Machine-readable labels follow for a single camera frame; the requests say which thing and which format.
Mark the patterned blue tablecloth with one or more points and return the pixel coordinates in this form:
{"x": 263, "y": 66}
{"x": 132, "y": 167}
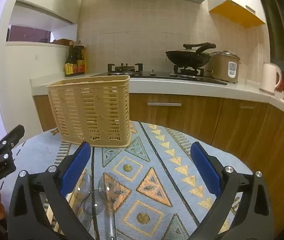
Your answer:
{"x": 157, "y": 160}

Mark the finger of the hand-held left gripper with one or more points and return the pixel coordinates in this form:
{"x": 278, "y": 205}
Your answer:
{"x": 9, "y": 140}

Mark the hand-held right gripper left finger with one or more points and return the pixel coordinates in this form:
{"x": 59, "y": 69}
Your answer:
{"x": 77, "y": 166}

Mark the black wok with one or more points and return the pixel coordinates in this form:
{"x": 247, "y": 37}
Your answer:
{"x": 188, "y": 58}

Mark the wooden chopstick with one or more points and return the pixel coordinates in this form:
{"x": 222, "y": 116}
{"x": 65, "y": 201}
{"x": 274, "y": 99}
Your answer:
{"x": 58, "y": 224}
{"x": 50, "y": 213}

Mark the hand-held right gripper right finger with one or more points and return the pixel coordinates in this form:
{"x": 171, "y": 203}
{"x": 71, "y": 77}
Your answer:
{"x": 204, "y": 170}

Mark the white mug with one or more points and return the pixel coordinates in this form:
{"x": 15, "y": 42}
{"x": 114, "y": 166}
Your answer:
{"x": 268, "y": 77}

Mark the brown lidded jar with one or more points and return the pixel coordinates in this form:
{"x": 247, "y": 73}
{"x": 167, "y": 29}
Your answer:
{"x": 223, "y": 67}

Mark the black gas stove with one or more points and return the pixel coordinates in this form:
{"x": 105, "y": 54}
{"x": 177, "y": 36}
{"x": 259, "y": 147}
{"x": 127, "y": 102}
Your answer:
{"x": 157, "y": 74}

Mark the white kitchen countertop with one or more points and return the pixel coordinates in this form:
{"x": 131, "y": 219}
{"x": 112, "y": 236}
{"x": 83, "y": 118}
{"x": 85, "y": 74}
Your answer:
{"x": 182, "y": 86}

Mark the bamboo utensil holder box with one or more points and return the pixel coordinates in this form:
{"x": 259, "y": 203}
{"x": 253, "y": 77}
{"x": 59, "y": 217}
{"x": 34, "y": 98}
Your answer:
{"x": 92, "y": 110}

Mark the white and yellow wall cabinet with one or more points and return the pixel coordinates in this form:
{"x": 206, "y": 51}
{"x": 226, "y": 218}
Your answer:
{"x": 237, "y": 7}

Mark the red cup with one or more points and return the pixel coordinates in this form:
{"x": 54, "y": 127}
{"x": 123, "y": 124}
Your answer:
{"x": 282, "y": 86}

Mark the clear plastic spoon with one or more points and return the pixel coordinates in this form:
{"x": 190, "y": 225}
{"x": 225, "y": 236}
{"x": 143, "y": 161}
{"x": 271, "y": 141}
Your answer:
{"x": 109, "y": 187}
{"x": 94, "y": 203}
{"x": 85, "y": 186}

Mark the slim dark sauce bottle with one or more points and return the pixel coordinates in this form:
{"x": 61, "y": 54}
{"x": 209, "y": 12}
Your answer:
{"x": 70, "y": 65}

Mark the wide dark sauce bottle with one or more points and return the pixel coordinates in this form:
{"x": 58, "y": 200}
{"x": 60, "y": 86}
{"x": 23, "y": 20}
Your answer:
{"x": 80, "y": 60}

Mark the brown wooden object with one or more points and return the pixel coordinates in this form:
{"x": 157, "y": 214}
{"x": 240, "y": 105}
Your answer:
{"x": 63, "y": 41}

